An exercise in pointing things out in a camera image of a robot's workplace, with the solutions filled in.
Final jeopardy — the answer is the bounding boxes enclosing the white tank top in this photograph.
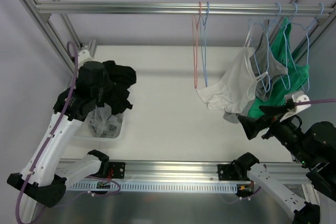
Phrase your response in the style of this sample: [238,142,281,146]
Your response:
[196,26,268,114]

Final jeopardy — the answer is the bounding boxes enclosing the pink hanger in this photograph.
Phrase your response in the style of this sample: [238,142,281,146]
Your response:
[192,1,202,89]

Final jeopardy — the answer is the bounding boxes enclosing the black tank top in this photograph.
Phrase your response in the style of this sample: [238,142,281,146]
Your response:
[103,60,137,115]

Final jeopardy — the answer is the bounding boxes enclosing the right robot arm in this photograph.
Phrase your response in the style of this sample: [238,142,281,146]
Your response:
[233,101,335,223]

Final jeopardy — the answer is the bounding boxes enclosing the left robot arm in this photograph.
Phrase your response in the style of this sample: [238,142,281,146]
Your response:
[7,61,109,208]

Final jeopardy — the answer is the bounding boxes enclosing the green tank top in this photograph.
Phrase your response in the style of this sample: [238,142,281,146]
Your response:
[248,26,310,118]

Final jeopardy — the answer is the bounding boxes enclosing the dark grey tank top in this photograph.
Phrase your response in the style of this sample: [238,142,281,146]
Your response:
[223,19,288,123]

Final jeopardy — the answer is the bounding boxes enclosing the white plastic basket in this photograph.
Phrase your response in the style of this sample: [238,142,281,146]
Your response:
[70,114,125,148]

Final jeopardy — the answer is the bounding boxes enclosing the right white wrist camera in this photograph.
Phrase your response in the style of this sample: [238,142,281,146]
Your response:
[280,91,311,122]

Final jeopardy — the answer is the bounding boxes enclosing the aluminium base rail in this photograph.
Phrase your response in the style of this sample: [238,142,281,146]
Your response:
[52,159,316,183]

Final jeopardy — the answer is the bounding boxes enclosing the aluminium hanging rail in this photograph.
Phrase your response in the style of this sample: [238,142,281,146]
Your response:
[35,1,335,17]

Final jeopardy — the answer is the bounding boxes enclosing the white slotted cable duct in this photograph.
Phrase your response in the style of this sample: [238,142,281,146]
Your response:
[69,180,238,194]

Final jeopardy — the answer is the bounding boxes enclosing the aluminium frame posts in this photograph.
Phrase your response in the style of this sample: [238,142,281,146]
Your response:
[19,0,98,71]

